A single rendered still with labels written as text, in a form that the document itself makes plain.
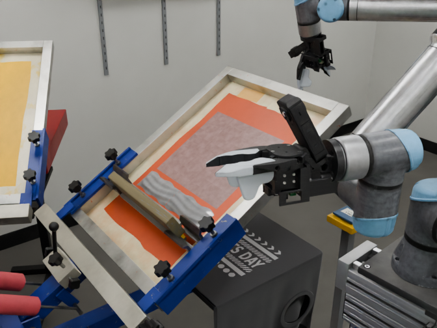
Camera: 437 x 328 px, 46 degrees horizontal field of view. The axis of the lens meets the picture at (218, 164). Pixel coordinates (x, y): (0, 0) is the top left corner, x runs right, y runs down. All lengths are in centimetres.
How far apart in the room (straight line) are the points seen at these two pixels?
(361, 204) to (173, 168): 90
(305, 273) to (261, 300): 20
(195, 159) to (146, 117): 221
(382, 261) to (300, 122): 62
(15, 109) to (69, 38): 139
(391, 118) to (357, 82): 446
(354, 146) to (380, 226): 17
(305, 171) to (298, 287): 109
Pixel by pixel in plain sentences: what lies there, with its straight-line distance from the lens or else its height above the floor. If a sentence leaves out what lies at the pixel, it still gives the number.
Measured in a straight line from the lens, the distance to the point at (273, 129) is 164.
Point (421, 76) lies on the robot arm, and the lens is 105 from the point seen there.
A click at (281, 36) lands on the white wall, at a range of 453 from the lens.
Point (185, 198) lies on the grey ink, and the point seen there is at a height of 125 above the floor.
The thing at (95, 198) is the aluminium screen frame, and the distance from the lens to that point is 178.
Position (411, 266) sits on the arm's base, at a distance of 128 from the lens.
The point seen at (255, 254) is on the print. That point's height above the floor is 95.
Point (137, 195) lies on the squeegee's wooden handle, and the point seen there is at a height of 128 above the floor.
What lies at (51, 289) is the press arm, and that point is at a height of 109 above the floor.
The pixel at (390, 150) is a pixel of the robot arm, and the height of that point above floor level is 168.
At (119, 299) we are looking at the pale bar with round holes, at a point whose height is 115.
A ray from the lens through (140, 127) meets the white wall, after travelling 387.
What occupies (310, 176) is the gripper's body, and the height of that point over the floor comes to 164.
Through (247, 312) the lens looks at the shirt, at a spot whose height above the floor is 86.
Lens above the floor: 201
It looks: 25 degrees down
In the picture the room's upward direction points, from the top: straight up
